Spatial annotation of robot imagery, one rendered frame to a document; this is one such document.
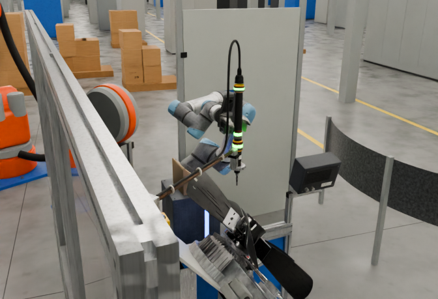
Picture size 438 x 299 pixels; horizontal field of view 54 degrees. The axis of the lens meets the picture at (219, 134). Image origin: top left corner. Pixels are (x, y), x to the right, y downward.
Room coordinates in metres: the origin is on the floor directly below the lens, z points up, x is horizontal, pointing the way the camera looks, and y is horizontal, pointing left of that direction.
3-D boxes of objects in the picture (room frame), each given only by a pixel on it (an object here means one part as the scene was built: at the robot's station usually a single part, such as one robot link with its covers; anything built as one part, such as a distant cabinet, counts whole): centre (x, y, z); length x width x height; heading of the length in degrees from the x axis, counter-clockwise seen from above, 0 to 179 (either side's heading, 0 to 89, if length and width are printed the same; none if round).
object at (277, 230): (2.09, -0.02, 0.82); 0.90 x 0.04 x 0.08; 114
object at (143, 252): (1.43, 0.58, 1.02); 2.60 x 0.04 x 2.05; 24
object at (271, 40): (3.75, -0.20, 1.10); 1.21 x 0.05 x 2.20; 114
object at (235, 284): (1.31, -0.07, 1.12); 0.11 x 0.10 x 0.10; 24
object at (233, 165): (1.71, -0.07, 1.50); 0.09 x 0.07 x 0.10; 149
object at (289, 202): (2.26, -0.41, 0.96); 0.03 x 0.03 x 0.20; 24
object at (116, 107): (1.10, 0.29, 1.88); 0.17 x 0.15 x 0.16; 24
